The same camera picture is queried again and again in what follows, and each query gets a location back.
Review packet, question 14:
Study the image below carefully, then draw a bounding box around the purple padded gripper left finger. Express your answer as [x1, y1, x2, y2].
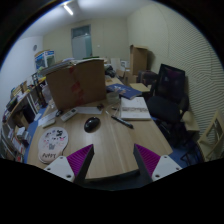
[45, 144, 94, 185]

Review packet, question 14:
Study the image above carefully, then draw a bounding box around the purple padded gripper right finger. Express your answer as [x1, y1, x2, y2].
[133, 144, 182, 183]

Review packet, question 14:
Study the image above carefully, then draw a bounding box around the round cartoon mouse pad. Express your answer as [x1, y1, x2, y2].
[38, 127, 68, 164]

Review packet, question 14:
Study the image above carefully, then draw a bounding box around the black computer mouse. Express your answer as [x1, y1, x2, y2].
[84, 117, 101, 133]

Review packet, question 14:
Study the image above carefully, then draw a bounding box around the white remote control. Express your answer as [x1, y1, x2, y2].
[60, 108, 77, 122]

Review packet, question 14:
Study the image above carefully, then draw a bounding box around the black pen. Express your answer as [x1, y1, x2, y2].
[111, 115, 134, 129]

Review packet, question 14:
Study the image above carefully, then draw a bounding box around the white closed book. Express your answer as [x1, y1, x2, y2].
[120, 97, 151, 120]

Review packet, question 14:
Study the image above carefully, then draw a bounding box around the black office chair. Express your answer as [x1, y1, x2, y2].
[146, 64, 189, 146]

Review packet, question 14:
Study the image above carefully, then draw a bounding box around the light wooden chair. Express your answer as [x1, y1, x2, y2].
[197, 109, 224, 162]

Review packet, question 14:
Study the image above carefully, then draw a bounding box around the blue book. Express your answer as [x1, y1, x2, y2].
[106, 84, 142, 100]

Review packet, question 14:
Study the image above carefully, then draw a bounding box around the wooden bookshelf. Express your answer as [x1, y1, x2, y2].
[0, 81, 42, 162]

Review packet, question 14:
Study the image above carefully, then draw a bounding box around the large brown cardboard box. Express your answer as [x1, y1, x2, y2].
[46, 59, 106, 111]

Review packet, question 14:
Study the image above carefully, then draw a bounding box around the blue white display box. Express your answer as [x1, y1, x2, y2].
[35, 50, 55, 69]

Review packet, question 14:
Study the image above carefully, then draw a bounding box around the tall cardboard box background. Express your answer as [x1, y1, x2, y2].
[130, 45, 148, 74]

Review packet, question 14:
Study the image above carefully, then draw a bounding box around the grey door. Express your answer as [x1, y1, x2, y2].
[71, 25, 92, 60]

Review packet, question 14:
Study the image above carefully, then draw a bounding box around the ceiling fluorescent light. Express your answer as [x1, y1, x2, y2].
[63, 5, 74, 16]

